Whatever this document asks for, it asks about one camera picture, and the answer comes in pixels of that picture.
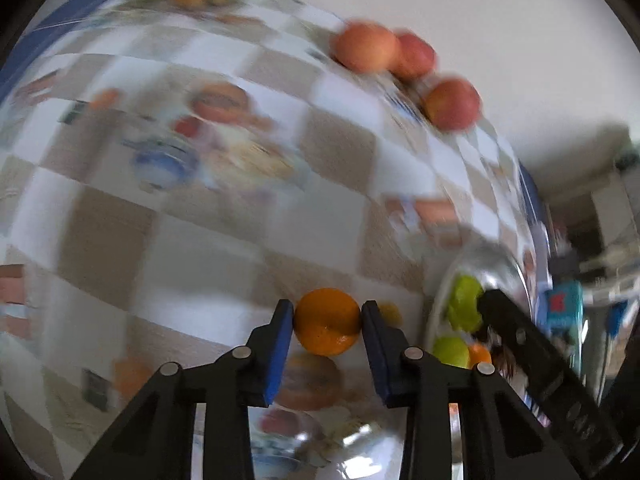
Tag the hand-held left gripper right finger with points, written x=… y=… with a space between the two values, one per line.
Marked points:
x=372 y=350

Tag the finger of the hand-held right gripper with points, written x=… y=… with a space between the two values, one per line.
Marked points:
x=540 y=375

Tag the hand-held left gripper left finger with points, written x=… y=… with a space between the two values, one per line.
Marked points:
x=280 y=350

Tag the orange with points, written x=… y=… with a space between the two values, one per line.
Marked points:
x=480 y=355
x=327 y=320

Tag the green apple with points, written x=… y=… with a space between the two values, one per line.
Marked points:
x=462 y=300

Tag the teal box with red label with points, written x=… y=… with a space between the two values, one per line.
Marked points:
x=562 y=305

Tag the small green lime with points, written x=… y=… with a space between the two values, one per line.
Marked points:
x=450 y=352

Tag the black charger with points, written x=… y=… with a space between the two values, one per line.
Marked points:
x=565 y=265

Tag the checkered tablecloth with blue border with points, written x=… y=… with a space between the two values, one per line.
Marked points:
x=200 y=235

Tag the large red apple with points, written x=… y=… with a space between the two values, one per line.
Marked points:
x=452 y=104

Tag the pale red apple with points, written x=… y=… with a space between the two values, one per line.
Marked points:
x=367 y=47

